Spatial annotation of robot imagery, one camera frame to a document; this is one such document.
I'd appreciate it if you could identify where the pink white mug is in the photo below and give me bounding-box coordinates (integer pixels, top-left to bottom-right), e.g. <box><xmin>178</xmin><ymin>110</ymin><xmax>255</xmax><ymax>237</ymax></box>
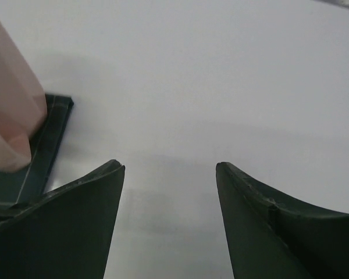
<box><xmin>0</xmin><ymin>22</ymin><xmax>47</xmax><ymax>172</ymax></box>

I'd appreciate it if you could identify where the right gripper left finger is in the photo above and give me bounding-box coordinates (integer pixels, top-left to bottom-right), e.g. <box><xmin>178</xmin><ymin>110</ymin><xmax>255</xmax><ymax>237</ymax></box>
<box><xmin>0</xmin><ymin>160</ymin><xmax>125</xmax><ymax>278</ymax></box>

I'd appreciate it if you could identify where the dark checked cloth placemat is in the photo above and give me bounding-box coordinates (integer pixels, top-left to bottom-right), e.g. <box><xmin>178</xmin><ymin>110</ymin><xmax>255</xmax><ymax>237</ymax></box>
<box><xmin>0</xmin><ymin>94</ymin><xmax>74</xmax><ymax>210</ymax></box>

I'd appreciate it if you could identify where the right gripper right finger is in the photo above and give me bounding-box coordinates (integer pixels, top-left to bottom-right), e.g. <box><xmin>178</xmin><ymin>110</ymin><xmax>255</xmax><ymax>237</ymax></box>
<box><xmin>216</xmin><ymin>162</ymin><xmax>349</xmax><ymax>278</ymax></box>

